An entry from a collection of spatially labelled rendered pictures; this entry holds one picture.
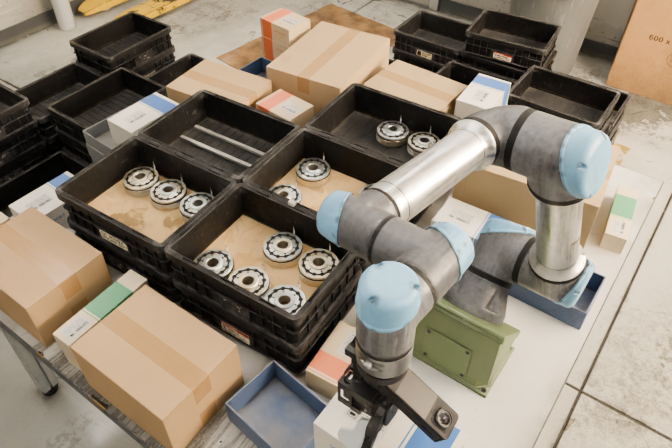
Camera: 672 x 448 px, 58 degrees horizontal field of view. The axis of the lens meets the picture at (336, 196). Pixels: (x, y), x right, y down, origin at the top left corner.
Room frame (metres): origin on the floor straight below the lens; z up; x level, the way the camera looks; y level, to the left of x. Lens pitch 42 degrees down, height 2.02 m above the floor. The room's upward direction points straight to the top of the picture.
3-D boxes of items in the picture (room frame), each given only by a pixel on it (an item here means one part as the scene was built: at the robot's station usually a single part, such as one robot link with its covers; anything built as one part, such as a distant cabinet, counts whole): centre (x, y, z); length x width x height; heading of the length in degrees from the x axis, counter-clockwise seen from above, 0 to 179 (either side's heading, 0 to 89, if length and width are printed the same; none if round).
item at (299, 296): (0.90, 0.12, 0.86); 0.10 x 0.10 x 0.01
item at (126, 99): (2.20, 0.97, 0.37); 0.40 x 0.30 x 0.45; 144
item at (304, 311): (1.03, 0.17, 0.92); 0.40 x 0.30 x 0.02; 58
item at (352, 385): (0.46, -0.06, 1.25); 0.09 x 0.08 x 0.12; 54
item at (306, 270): (1.02, 0.04, 0.86); 0.10 x 0.10 x 0.01
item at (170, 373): (0.78, 0.41, 0.78); 0.30 x 0.22 x 0.16; 54
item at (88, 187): (1.24, 0.51, 0.87); 0.40 x 0.30 x 0.11; 58
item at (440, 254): (0.55, -0.11, 1.41); 0.11 x 0.11 x 0.08; 49
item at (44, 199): (1.35, 0.85, 0.74); 0.20 x 0.12 x 0.09; 143
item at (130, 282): (0.92, 0.57, 0.79); 0.24 x 0.06 x 0.06; 146
